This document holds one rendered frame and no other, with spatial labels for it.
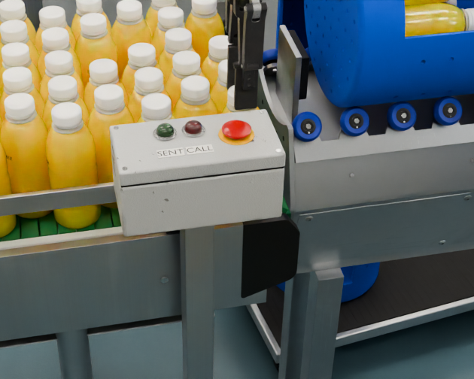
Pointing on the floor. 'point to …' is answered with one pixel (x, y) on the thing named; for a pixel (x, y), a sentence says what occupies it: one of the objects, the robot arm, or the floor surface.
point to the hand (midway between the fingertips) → (241, 77)
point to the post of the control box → (197, 301)
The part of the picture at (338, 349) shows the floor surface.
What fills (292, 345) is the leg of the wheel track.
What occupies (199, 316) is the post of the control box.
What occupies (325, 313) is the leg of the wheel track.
